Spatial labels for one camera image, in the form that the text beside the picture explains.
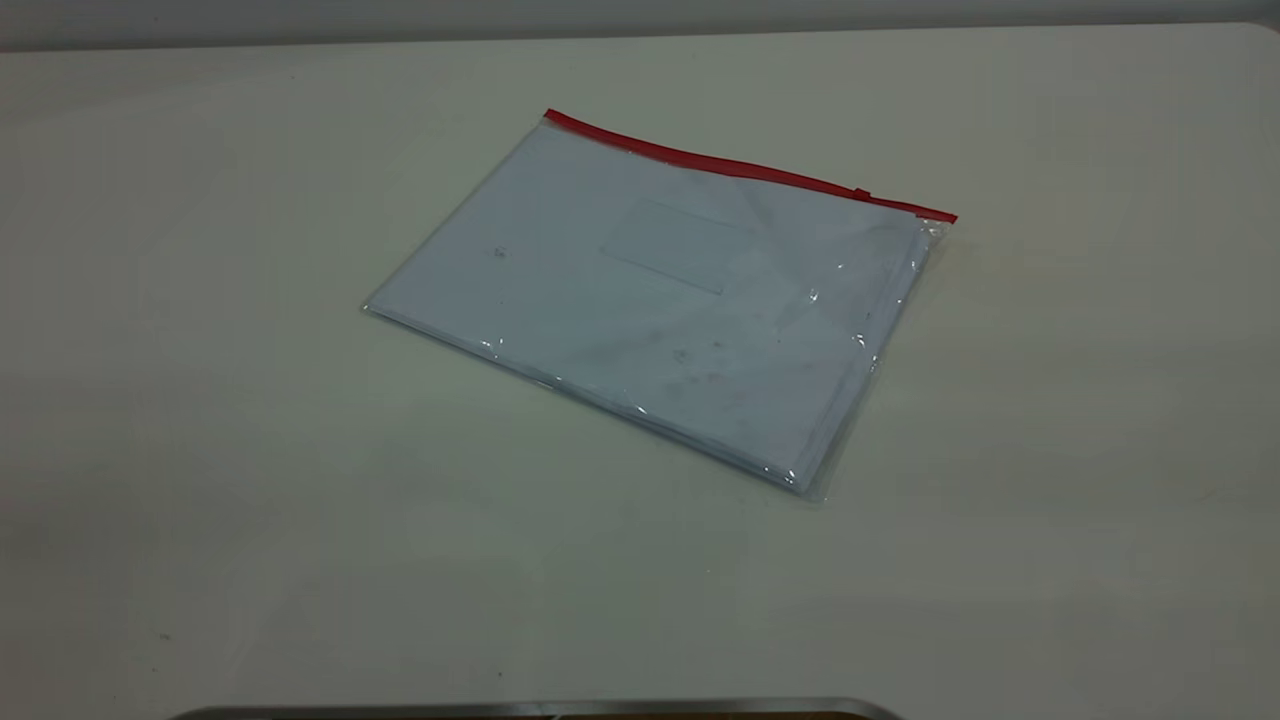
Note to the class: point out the clear zip bag red zipper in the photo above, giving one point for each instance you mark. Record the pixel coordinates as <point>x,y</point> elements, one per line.
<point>560,300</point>

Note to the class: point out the silver metal rim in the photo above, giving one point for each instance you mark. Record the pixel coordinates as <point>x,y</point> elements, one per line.
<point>540,709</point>

